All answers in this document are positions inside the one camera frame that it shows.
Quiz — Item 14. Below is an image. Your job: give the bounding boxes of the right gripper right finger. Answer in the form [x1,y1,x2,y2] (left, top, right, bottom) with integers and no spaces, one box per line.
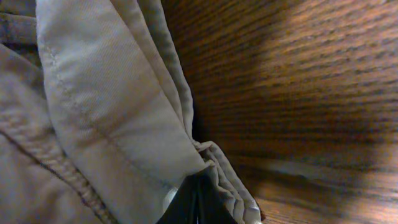
[197,175,237,224]

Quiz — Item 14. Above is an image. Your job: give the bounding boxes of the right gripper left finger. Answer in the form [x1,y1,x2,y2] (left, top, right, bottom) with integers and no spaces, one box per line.
[156,180,198,224]

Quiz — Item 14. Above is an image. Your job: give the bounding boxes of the beige cargo shorts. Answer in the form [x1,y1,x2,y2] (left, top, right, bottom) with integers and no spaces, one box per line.
[1,0,263,223]

